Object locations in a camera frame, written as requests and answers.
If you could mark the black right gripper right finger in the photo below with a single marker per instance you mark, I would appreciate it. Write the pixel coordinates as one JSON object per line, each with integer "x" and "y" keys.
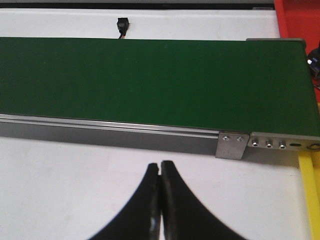
{"x": 184, "y": 216}

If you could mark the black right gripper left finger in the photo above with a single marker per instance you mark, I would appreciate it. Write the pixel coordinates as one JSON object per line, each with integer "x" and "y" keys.
{"x": 140, "y": 218}

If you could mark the red mushroom push button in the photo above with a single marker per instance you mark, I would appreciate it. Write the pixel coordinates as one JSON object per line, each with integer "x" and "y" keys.
{"x": 313, "y": 60}

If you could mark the yellow plastic tray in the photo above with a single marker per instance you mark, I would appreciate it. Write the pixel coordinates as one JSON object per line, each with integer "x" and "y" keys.
{"x": 309, "y": 164}

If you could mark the green conveyor belt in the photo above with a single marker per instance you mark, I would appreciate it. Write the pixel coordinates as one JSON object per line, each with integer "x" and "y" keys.
{"x": 246, "y": 86}

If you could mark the black photoelectric sensor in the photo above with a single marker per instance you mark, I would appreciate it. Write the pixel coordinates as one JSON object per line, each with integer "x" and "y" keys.
{"x": 122, "y": 26}

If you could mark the red plastic tray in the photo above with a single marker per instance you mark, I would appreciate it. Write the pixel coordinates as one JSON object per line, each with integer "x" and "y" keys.
{"x": 300, "y": 19}

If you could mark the aluminium conveyor side rail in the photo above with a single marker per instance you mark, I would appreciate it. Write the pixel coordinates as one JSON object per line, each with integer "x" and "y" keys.
{"x": 112, "y": 134}

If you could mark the metal rail bracket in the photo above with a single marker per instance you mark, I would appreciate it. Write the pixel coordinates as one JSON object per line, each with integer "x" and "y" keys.
{"x": 231, "y": 145}

